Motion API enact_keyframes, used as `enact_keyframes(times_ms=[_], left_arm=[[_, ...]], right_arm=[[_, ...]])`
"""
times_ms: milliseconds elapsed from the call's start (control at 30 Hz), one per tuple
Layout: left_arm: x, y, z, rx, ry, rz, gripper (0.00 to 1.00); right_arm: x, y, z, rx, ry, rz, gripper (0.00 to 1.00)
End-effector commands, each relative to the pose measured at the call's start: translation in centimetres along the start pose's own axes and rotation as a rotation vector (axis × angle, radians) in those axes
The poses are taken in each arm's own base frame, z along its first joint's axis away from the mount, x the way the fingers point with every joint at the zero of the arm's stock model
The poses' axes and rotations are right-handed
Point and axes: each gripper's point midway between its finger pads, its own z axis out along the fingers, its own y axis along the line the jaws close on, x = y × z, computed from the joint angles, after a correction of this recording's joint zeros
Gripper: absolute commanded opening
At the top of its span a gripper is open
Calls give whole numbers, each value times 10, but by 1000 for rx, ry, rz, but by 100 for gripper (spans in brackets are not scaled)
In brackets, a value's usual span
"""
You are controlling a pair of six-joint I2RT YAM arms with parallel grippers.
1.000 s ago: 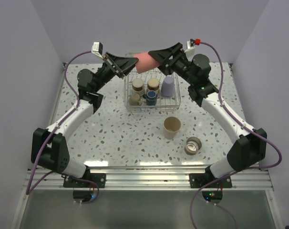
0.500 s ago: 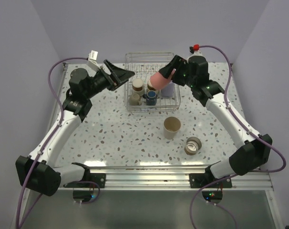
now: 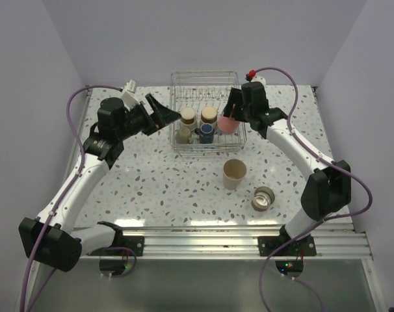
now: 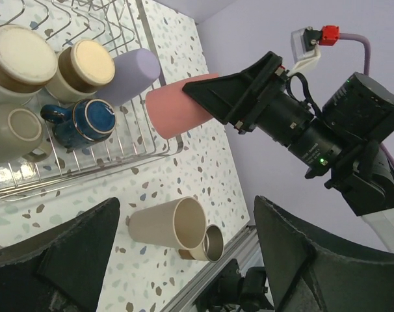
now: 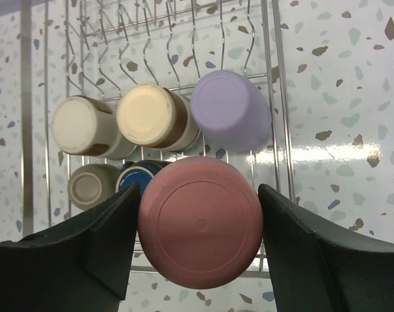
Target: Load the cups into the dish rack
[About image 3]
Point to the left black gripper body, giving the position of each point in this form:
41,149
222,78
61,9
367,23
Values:
138,120

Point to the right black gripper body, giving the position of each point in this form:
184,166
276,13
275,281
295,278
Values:
246,110

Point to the coral pink cup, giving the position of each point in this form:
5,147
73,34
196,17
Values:
227,125

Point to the small olive mug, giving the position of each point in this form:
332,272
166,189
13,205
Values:
184,136

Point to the steel cup with brown band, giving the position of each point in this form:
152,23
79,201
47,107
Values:
209,115

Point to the black mug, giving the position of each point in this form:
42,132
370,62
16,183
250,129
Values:
205,133

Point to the tall beige cup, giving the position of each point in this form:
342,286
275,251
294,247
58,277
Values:
234,171

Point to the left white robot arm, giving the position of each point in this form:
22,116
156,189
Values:
50,238

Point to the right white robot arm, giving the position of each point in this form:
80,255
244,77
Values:
328,184

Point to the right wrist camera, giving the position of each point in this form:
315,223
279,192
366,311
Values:
252,76

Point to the wire dish rack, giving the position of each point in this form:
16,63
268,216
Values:
198,90

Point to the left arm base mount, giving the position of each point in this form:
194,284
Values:
134,243

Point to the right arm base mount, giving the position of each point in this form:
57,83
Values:
277,246

